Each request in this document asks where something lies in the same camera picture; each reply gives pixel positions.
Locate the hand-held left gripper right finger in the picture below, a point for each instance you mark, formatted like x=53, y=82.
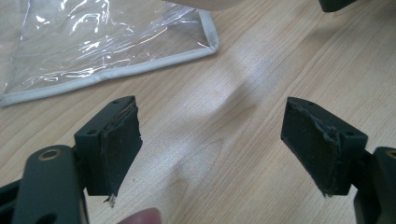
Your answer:
x=317, y=146

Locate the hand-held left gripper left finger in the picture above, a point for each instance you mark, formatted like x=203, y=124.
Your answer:
x=109, y=146

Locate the clear plastic bag white trim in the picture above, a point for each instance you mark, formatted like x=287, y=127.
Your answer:
x=102, y=46

